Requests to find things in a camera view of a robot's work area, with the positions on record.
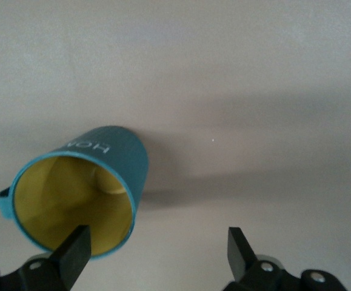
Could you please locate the teal cup yellow inside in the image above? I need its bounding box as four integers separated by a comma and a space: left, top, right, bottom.
0, 125, 149, 261

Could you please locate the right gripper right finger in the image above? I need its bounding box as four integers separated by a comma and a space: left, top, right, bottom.
223, 227, 346, 291

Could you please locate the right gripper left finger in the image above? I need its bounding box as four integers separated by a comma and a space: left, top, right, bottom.
0, 224, 91, 291

